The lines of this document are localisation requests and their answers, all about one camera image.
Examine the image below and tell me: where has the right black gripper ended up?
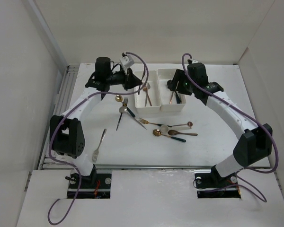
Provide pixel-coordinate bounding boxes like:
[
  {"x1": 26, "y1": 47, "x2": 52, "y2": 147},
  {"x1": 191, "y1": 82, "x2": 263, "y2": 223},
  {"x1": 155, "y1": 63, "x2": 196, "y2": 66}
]
[{"x1": 168, "y1": 69, "x2": 196, "y2": 96}]

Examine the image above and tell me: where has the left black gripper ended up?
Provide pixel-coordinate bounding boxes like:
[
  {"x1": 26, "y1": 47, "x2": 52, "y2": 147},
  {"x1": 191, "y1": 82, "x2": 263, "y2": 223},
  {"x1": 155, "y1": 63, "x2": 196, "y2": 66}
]
[{"x1": 106, "y1": 66, "x2": 142, "y2": 91}]

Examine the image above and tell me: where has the black spoon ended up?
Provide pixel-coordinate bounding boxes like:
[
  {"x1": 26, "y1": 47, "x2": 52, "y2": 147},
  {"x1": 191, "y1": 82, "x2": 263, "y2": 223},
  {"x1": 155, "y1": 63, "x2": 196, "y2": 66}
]
[{"x1": 167, "y1": 80, "x2": 182, "y2": 104}]

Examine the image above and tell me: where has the copper long fork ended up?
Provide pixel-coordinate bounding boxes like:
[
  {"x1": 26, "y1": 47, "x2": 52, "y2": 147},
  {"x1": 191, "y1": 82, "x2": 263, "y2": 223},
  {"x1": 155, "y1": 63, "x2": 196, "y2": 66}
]
[{"x1": 143, "y1": 87, "x2": 152, "y2": 106}]

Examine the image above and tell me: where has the white measuring scoop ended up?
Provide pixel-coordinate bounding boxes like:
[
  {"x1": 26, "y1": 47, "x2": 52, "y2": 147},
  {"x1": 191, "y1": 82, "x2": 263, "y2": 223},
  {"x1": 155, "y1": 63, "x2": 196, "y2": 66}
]
[{"x1": 160, "y1": 125, "x2": 192, "y2": 134}]

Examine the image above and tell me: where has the gold spoon green handle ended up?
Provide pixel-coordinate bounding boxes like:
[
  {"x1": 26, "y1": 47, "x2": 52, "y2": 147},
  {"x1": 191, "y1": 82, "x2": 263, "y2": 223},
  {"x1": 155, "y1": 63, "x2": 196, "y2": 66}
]
[{"x1": 152, "y1": 129, "x2": 186, "y2": 143}]

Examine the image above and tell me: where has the copper round spoon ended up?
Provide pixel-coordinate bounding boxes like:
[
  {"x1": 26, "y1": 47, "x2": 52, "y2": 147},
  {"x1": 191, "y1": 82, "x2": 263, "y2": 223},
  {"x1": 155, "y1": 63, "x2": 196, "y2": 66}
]
[{"x1": 169, "y1": 92, "x2": 174, "y2": 105}]

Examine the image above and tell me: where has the slim silver fork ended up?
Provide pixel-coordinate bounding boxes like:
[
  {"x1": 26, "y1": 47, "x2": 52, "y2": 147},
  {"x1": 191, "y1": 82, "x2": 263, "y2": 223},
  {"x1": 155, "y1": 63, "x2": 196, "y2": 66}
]
[{"x1": 143, "y1": 82, "x2": 152, "y2": 106}]

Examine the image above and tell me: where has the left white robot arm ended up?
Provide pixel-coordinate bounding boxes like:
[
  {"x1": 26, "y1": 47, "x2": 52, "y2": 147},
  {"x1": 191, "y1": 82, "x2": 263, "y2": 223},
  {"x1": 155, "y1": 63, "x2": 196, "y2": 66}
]
[{"x1": 50, "y1": 53, "x2": 142, "y2": 188}]

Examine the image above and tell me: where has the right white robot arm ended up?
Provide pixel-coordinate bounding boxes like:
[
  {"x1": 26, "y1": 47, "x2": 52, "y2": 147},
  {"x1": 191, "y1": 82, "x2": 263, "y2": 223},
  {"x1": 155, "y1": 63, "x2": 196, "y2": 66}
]
[{"x1": 167, "y1": 62, "x2": 272, "y2": 186}]

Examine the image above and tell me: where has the gold spoon near bins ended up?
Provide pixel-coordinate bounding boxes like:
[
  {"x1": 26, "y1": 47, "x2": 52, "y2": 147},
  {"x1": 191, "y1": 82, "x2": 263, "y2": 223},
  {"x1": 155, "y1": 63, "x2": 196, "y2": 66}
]
[{"x1": 115, "y1": 95, "x2": 123, "y2": 103}]

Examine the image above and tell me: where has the silver spoon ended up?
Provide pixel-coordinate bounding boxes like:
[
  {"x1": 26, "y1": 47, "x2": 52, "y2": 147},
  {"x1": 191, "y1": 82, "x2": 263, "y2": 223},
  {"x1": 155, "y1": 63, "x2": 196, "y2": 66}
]
[{"x1": 119, "y1": 106, "x2": 146, "y2": 129}]

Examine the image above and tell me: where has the right white plastic bin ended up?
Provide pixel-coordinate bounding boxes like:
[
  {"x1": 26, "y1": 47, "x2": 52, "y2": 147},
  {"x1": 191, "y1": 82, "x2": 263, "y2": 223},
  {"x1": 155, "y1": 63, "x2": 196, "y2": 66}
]
[{"x1": 157, "y1": 69, "x2": 186, "y2": 112}]

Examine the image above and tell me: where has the white plastic bin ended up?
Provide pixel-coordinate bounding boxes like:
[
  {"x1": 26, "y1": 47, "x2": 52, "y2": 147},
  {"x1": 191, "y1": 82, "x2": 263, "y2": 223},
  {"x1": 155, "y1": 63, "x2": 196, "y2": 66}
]
[
  {"x1": 157, "y1": 69, "x2": 186, "y2": 112},
  {"x1": 134, "y1": 70, "x2": 161, "y2": 114}
]

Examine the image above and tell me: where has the left white plastic bin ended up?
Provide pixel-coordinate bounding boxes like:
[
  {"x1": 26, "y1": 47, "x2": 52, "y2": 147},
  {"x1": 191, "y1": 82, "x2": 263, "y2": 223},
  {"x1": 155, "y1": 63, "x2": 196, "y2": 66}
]
[{"x1": 134, "y1": 70, "x2": 161, "y2": 114}]

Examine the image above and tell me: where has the small copper spoon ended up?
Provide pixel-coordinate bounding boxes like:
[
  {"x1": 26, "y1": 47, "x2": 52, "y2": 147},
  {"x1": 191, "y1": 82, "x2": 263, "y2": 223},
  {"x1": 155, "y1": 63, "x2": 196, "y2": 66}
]
[{"x1": 172, "y1": 122, "x2": 193, "y2": 127}]

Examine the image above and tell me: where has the brown copper spoon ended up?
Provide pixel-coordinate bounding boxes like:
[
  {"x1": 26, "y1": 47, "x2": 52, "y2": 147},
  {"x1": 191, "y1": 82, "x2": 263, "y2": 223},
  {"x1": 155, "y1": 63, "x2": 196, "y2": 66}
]
[{"x1": 168, "y1": 130, "x2": 198, "y2": 136}]

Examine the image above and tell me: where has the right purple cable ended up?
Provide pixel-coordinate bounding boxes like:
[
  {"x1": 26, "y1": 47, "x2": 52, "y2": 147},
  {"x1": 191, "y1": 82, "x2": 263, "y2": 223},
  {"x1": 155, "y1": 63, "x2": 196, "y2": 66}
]
[{"x1": 181, "y1": 53, "x2": 279, "y2": 203}]

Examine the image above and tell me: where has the purple cable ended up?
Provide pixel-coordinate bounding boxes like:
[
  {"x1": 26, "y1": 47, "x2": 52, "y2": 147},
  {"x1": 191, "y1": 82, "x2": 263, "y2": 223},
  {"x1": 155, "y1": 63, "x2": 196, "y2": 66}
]
[
  {"x1": 181, "y1": 53, "x2": 279, "y2": 203},
  {"x1": 48, "y1": 51, "x2": 150, "y2": 224}
]

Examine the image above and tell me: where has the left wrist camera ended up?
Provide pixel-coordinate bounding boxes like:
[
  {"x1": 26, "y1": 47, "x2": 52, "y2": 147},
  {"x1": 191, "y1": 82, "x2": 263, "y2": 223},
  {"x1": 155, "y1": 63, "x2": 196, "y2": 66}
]
[{"x1": 119, "y1": 55, "x2": 134, "y2": 70}]

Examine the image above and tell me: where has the silver fork black handle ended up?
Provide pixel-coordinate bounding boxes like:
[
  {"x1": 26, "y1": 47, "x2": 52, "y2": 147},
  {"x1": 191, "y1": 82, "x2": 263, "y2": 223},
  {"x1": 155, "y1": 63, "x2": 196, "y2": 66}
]
[{"x1": 115, "y1": 95, "x2": 128, "y2": 130}]

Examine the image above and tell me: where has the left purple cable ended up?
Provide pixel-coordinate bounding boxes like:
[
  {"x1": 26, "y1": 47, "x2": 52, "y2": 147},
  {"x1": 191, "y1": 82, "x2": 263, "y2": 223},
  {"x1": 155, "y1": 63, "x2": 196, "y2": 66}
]
[{"x1": 48, "y1": 51, "x2": 150, "y2": 224}]

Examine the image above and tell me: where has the gold fork black handle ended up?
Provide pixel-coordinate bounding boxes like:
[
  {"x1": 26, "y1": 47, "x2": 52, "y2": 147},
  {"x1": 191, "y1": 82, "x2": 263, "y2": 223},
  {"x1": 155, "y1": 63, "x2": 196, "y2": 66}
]
[{"x1": 138, "y1": 118, "x2": 164, "y2": 127}]

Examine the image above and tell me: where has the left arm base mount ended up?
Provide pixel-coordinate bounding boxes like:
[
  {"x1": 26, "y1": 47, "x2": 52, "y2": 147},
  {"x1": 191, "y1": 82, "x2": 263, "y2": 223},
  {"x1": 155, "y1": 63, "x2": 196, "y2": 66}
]
[{"x1": 65, "y1": 166, "x2": 112, "y2": 199}]

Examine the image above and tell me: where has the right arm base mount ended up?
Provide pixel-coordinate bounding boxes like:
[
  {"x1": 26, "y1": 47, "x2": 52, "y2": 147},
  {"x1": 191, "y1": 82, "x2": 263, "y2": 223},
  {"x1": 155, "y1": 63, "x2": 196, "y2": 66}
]
[{"x1": 193, "y1": 168, "x2": 241, "y2": 199}]

